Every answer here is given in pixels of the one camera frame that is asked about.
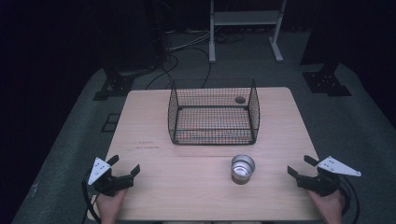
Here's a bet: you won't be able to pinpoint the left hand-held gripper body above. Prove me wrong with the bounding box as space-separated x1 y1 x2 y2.
88 157 135 198

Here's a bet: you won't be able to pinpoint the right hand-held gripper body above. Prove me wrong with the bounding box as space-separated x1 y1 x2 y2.
297 156 362 197

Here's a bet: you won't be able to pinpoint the metal cup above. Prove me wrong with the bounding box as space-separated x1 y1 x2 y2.
231 154 256 186

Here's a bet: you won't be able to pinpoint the black wire mesh basket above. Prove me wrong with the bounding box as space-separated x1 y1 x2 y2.
167 77 262 147

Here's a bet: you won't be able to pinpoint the person's right hand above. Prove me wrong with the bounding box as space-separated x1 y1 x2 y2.
307 189 344 224

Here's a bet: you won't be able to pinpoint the person's left hand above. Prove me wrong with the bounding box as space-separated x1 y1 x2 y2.
95 189 129 224

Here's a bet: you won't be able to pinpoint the black stand base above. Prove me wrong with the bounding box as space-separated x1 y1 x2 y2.
92 65 157 102
299 61 353 98

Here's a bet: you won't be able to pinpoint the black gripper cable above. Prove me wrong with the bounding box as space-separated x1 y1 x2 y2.
80 170 103 224
338 175 361 224

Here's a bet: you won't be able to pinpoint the black floor cable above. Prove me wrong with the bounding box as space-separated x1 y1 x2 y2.
145 46 213 91

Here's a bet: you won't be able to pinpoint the light floor cables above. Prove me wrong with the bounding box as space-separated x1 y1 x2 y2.
166 28 216 52

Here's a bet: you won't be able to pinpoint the white metal stand frame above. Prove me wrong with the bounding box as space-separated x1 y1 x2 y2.
208 0 288 64

